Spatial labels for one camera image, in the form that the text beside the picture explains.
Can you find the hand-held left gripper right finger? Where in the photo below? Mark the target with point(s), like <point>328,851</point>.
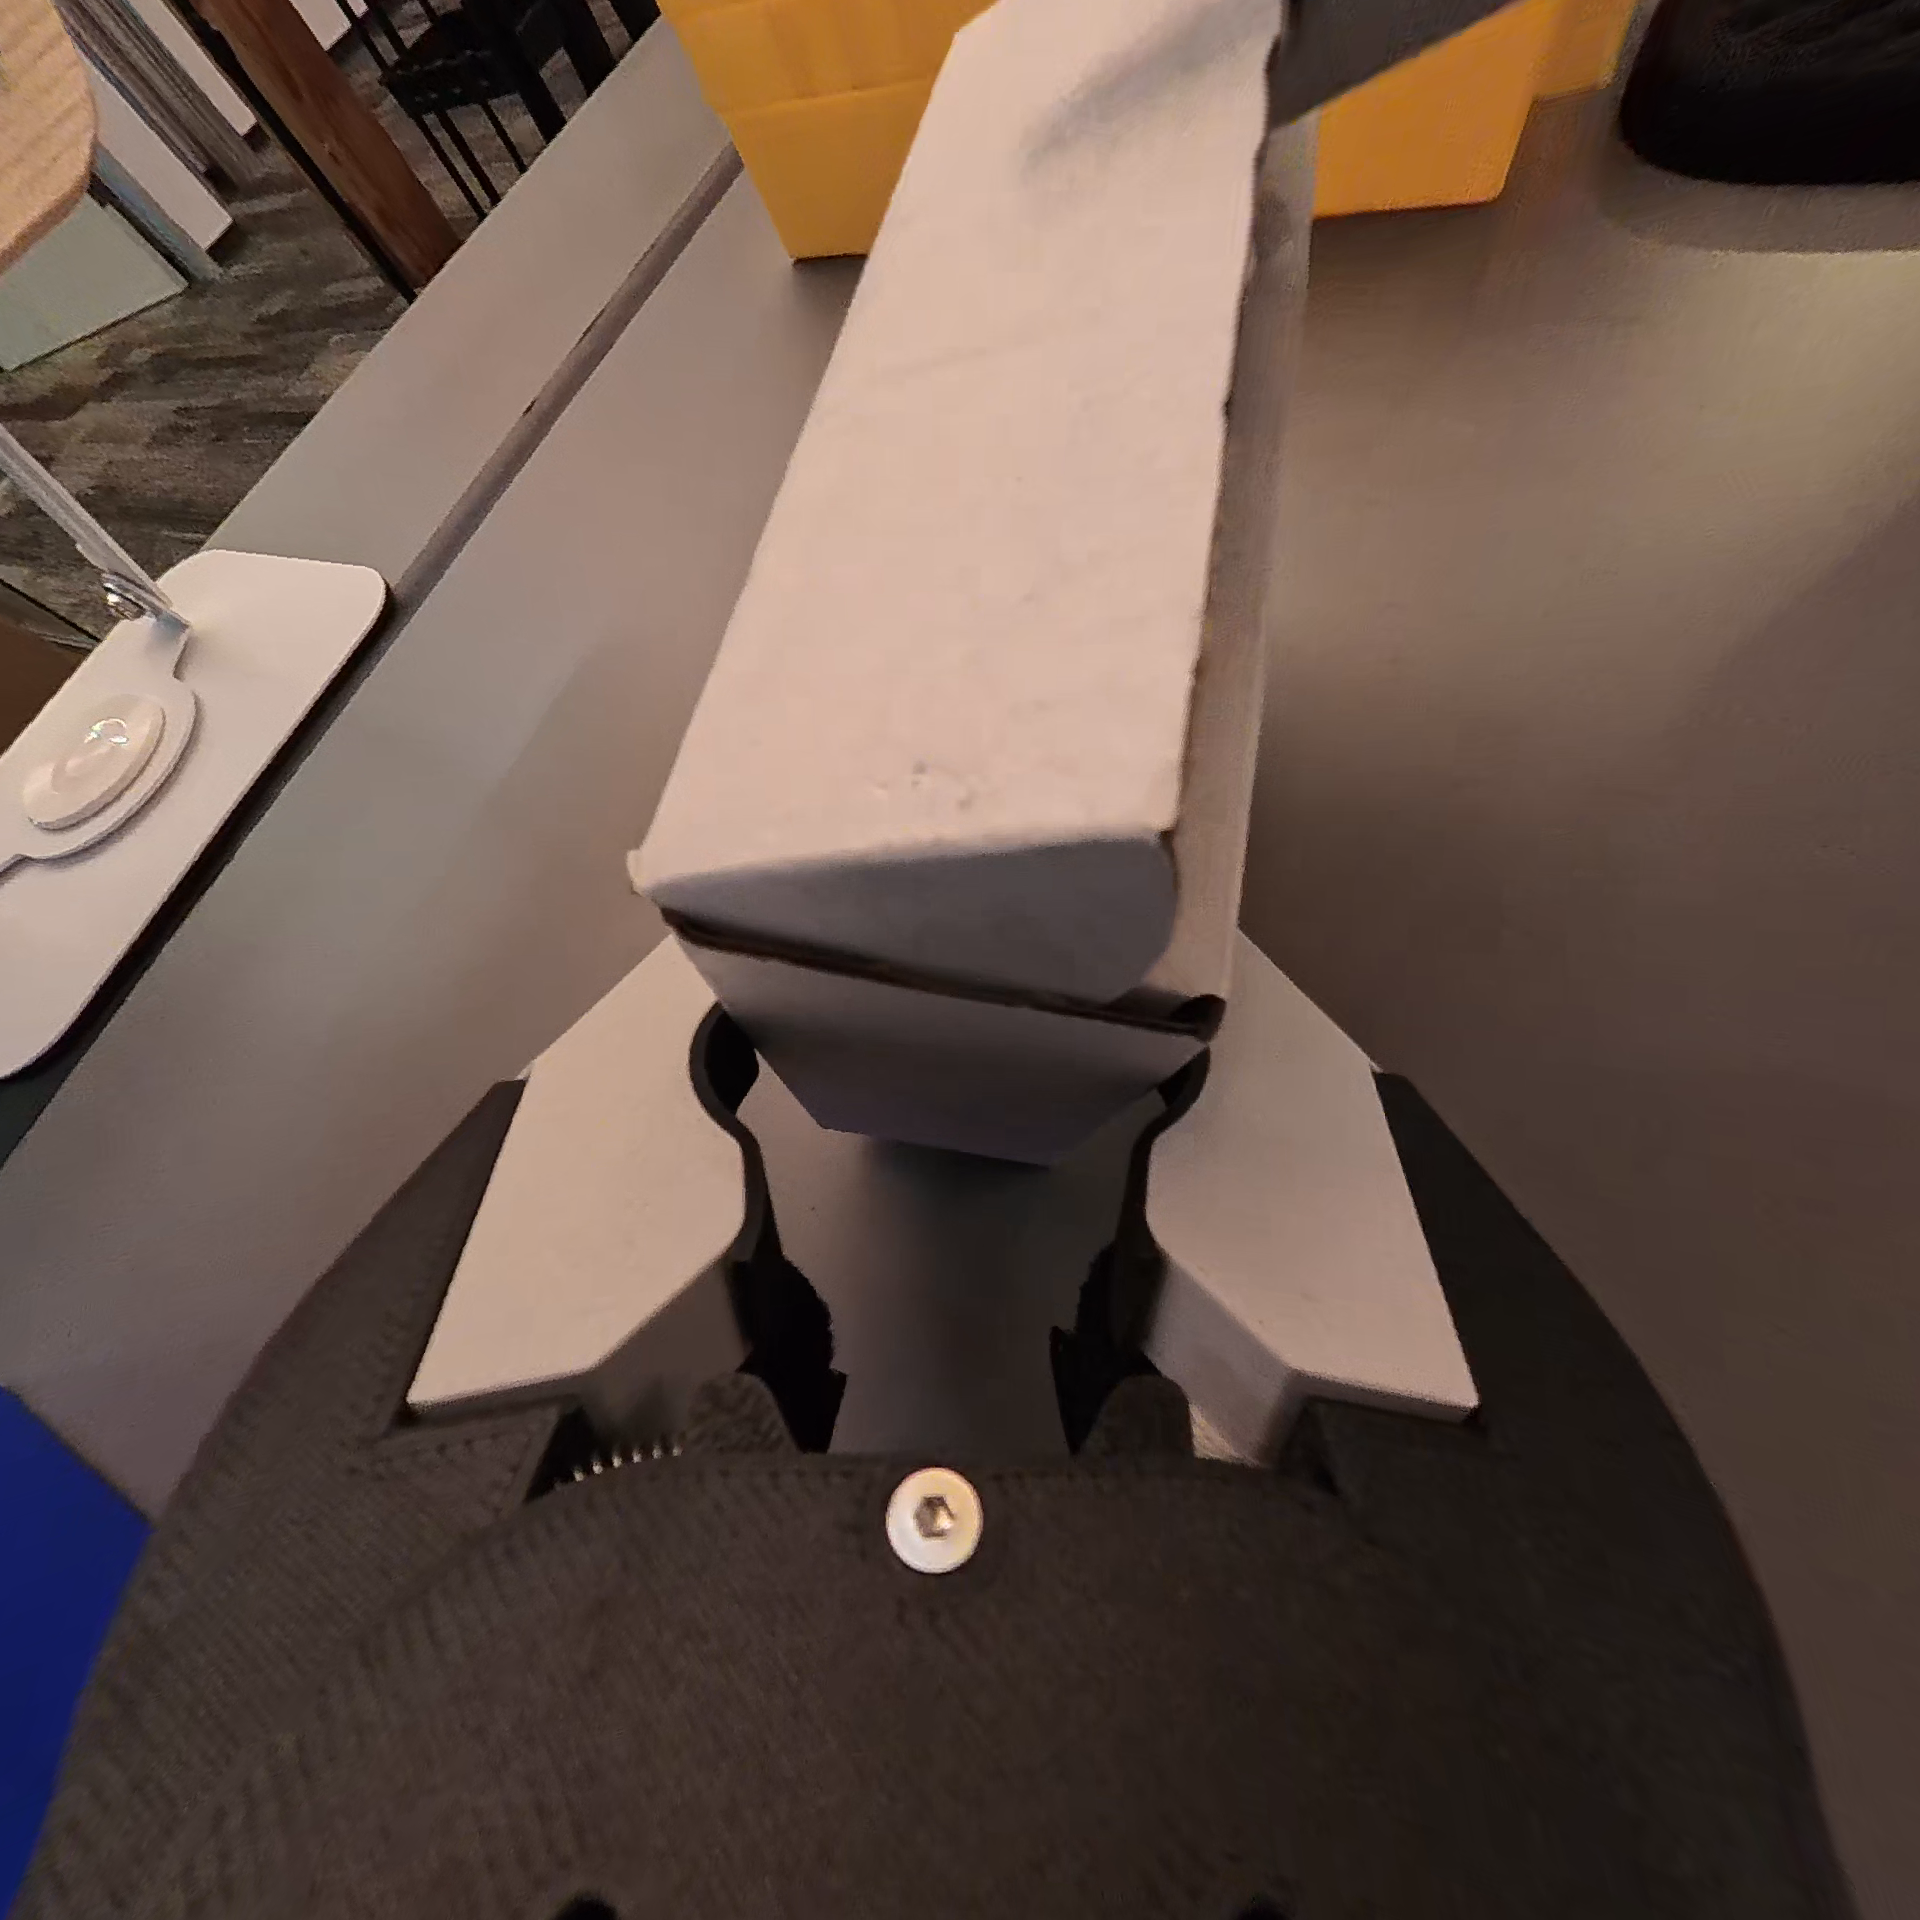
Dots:
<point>1287,1228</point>

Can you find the black metal rack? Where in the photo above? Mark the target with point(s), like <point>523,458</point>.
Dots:
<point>446,62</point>

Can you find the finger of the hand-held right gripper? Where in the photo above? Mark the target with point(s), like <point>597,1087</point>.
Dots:
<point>1347,50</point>

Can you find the brown wooden beam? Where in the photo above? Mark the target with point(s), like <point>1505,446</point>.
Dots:
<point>328,118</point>

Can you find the black quilted wrist rest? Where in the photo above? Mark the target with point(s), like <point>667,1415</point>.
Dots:
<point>1785,90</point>

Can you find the white cardboard mailer box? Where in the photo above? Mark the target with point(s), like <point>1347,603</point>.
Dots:
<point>993,524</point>

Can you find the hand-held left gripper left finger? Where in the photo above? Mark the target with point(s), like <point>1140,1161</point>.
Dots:
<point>604,1228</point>

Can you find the blue plastic bin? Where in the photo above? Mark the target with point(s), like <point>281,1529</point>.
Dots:
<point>66,1576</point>

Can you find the yellow plastic bin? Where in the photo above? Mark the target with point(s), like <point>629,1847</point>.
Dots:
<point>1422,145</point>

